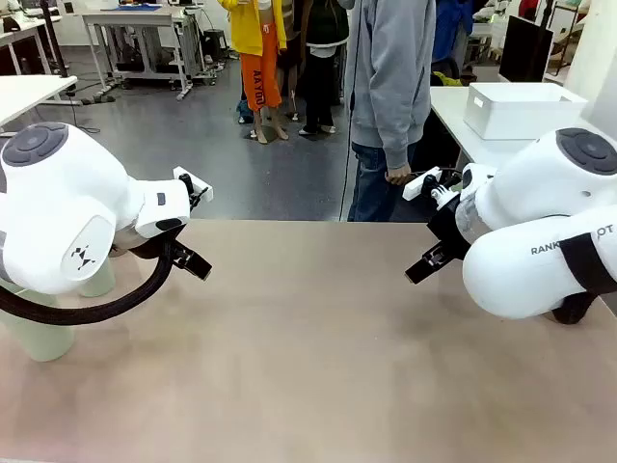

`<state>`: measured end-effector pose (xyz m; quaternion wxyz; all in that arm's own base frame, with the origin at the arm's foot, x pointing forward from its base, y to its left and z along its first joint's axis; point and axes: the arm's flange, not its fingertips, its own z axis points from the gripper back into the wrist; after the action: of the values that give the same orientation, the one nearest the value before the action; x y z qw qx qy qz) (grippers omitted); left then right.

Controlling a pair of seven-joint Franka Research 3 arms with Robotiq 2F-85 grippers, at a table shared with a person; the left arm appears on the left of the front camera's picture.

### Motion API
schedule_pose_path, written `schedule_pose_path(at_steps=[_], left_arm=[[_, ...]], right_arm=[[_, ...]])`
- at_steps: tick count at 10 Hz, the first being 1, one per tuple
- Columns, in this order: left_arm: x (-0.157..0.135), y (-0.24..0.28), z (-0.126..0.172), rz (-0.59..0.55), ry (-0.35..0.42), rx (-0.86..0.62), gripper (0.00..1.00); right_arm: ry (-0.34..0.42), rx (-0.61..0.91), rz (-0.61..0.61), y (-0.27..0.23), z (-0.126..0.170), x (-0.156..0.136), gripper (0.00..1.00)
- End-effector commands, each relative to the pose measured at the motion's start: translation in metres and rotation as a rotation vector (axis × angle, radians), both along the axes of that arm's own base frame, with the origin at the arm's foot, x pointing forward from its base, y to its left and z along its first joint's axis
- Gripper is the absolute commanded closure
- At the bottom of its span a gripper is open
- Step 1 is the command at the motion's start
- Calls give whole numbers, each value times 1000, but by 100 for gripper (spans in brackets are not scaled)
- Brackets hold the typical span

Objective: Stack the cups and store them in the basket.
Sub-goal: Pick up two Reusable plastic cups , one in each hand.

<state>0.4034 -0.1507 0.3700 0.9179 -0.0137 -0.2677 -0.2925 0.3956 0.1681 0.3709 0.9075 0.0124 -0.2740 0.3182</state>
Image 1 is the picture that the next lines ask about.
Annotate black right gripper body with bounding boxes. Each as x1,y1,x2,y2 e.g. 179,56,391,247
426,196,472,262

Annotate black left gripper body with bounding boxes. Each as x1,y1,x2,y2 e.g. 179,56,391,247
142,233,188,265

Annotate white plastic basket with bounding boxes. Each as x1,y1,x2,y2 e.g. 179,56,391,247
464,81,589,142

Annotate person's right forearm grey sleeve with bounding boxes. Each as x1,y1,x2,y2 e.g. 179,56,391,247
380,86,430,170

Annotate person's right hand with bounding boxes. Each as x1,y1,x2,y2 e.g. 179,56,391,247
385,163,412,187

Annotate black chair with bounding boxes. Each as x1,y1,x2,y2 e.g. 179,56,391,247
431,57,464,88

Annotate person in grey hoodie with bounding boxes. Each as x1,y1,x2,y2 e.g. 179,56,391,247
344,0,438,223

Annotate black monitor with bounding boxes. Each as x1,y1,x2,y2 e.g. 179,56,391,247
498,14,554,84

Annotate blue jacket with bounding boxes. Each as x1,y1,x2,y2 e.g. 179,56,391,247
431,0,476,64

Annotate mannequin yellow jacket orange shorts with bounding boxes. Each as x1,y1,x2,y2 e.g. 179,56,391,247
226,0,290,146

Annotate figure in black clothes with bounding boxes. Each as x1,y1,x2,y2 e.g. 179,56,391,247
288,0,349,136

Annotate grey metal desk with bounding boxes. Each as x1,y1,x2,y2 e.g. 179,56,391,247
80,4,206,102

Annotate black pole stand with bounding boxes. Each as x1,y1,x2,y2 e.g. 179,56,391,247
40,0,83,105

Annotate white background desk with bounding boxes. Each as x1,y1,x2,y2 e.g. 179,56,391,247
0,9,64,78

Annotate thin dark hanging cable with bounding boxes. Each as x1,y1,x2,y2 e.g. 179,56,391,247
339,0,361,222

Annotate black right arm cable sleeve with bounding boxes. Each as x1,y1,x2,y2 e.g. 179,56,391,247
549,231,617,325

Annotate black floor cable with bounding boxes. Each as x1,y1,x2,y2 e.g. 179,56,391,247
70,94,101,135

